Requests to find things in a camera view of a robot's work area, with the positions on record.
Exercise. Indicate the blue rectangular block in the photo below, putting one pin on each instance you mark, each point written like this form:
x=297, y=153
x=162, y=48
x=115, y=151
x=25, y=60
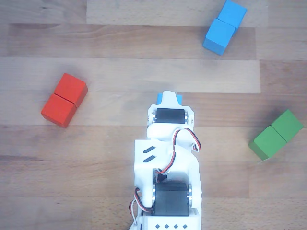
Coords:
x=219, y=36

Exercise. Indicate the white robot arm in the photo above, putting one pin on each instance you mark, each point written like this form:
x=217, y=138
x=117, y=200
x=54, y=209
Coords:
x=187, y=163

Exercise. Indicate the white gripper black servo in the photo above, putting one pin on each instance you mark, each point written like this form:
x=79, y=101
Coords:
x=170, y=116

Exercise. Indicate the red rectangular block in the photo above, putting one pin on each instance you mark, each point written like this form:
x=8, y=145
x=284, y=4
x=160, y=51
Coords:
x=60, y=110

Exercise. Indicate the green rectangular block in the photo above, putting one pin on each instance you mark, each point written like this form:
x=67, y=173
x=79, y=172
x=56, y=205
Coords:
x=268, y=141

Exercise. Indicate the small blue cube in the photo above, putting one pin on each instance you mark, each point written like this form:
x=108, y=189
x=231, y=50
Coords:
x=180, y=100

